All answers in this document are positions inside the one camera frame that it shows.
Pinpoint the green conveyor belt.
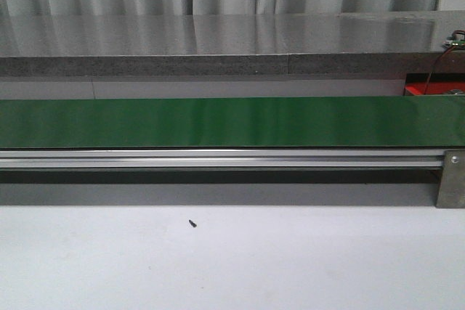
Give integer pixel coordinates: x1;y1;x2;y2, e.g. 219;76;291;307
1;96;464;149

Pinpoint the red bin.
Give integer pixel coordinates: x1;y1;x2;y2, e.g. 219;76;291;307
403;73;464;96

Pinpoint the red wire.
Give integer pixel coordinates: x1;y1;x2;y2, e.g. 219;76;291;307
425;29;465;96

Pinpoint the aluminium conveyor side rail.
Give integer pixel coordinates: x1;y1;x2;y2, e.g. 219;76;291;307
1;149;445;169

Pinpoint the green circuit board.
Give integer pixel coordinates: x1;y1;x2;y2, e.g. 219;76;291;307
442;30;465;49

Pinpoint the grey stone counter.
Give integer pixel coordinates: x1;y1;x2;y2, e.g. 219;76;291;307
1;11;464;77

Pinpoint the metal conveyor support bracket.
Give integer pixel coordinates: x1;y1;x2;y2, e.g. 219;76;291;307
436;150;465;209

